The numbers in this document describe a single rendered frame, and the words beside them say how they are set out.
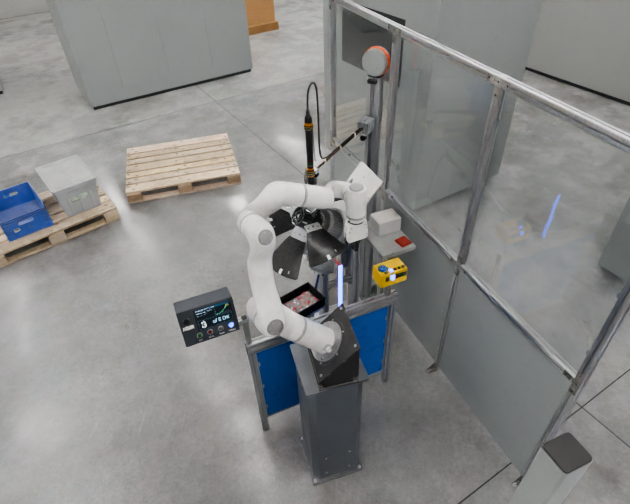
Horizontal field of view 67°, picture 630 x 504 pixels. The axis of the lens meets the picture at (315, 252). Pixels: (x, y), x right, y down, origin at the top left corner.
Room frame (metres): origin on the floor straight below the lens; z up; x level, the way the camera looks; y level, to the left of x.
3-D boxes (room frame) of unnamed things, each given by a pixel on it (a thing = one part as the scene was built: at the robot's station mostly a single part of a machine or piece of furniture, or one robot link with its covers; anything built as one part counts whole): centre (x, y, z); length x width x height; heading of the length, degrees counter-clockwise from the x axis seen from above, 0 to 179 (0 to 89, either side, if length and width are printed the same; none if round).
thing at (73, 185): (4.09, 2.41, 0.31); 0.60 x 0.42 x 0.33; 37
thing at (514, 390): (2.37, -0.67, 0.50); 2.59 x 0.03 x 0.91; 22
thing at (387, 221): (2.50, -0.46, 0.92); 0.17 x 0.16 x 0.11; 112
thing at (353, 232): (1.64, -0.18, 1.54); 0.10 x 0.07 x 0.11; 112
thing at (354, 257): (2.35, -0.26, 0.58); 0.09 x 0.05 x 1.15; 22
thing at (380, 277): (1.88, -0.40, 1.02); 0.16 x 0.10 x 0.11; 112
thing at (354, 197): (1.64, -0.18, 1.68); 0.09 x 0.08 x 0.13; 20
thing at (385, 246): (2.41, -0.46, 0.85); 0.36 x 0.24 x 0.03; 22
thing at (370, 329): (1.73, -0.04, 0.45); 0.82 x 0.02 x 0.66; 112
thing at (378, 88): (2.71, -0.39, 0.90); 0.08 x 0.06 x 1.80; 57
